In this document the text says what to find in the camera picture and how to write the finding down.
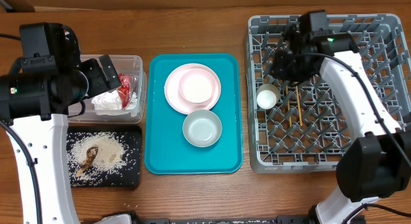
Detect red snack wrapper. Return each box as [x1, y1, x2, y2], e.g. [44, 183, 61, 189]
[117, 74, 132, 109]

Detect wooden chopstick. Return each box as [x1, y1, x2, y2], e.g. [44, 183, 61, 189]
[285, 86, 292, 127]
[295, 86, 303, 127]

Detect white napkin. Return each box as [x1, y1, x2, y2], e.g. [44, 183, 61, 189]
[91, 90, 137, 116]

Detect cream paper cup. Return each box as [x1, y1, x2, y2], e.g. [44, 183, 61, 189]
[256, 83, 280, 110]

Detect grey bowl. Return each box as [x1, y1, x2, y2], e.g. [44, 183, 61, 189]
[182, 110, 222, 148]

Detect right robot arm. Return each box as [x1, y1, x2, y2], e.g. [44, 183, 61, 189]
[270, 10, 410, 223]

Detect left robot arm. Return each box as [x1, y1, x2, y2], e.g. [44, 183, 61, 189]
[1, 22, 121, 223]

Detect grey dishwasher rack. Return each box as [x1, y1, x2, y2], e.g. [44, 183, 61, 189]
[246, 14, 410, 173]

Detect clear plastic bin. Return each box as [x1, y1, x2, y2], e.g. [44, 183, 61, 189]
[68, 55, 146, 124]

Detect rice and food scraps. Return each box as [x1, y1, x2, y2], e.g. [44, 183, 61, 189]
[66, 131, 141, 186]

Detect black plastic tray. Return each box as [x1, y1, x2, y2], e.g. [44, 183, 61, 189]
[65, 125, 143, 189]

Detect pink plate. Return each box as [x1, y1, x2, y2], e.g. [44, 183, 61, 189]
[164, 63, 222, 114]

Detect pink bowl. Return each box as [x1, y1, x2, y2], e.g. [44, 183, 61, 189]
[179, 69, 216, 103]

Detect teal serving tray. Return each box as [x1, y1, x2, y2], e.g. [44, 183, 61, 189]
[144, 53, 243, 175]

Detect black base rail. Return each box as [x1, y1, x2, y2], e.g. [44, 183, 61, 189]
[105, 211, 315, 224]

